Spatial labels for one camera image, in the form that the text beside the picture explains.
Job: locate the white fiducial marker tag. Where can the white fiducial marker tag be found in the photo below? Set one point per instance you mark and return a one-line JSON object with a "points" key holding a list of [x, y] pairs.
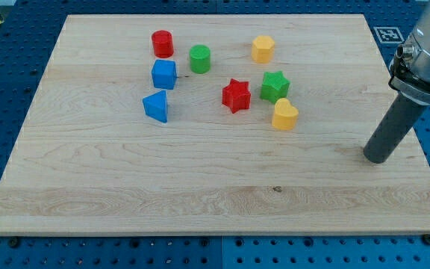
{"points": [[388, 35]]}

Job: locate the yellow hexagon block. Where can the yellow hexagon block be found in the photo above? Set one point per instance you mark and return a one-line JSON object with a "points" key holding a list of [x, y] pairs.
{"points": [[263, 49]]}

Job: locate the red star block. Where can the red star block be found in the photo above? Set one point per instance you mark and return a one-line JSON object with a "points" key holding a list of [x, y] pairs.
{"points": [[236, 95]]}

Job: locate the yellow heart block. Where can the yellow heart block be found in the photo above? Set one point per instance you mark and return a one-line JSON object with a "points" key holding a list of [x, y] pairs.
{"points": [[285, 115]]}

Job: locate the green cylinder block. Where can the green cylinder block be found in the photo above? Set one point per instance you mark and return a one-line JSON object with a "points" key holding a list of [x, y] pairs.
{"points": [[200, 59]]}

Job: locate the light wooden board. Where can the light wooden board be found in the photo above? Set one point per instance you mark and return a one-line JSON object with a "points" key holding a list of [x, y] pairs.
{"points": [[89, 162]]}

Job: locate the blue triangle block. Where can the blue triangle block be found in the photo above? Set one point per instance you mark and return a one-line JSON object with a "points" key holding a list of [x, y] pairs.
{"points": [[156, 106]]}

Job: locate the green star block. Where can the green star block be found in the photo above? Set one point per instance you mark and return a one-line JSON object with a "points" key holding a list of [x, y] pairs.
{"points": [[274, 86]]}

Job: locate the red cylinder block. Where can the red cylinder block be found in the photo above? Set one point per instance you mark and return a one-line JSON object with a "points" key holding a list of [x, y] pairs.
{"points": [[162, 43]]}

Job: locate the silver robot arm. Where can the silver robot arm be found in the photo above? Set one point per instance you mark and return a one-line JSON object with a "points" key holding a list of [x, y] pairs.
{"points": [[410, 67]]}

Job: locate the blue cube block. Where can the blue cube block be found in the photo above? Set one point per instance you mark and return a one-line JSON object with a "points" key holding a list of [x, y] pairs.
{"points": [[164, 74]]}

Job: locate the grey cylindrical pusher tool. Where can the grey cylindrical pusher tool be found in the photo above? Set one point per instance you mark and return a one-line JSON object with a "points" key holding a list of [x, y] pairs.
{"points": [[396, 123]]}

